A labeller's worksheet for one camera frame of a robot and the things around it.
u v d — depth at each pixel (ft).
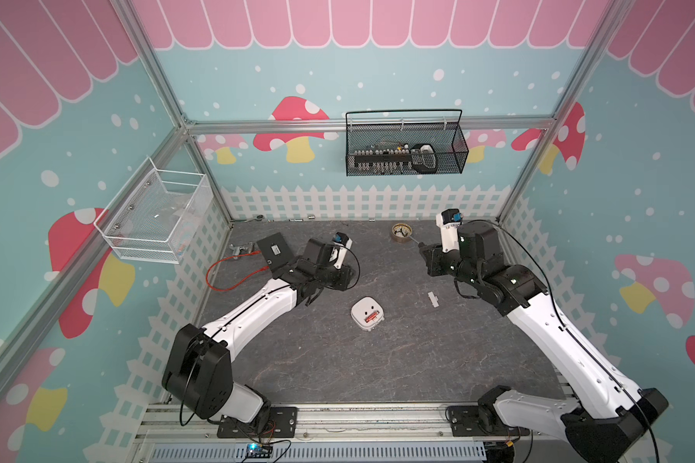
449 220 1.97
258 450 2.38
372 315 2.95
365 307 3.03
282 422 2.44
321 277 2.27
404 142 3.09
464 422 2.43
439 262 2.04
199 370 1.38
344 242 2.44
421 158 2.95
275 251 3.56
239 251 3.58
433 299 3.18
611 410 1.23
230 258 3.57
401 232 3.79
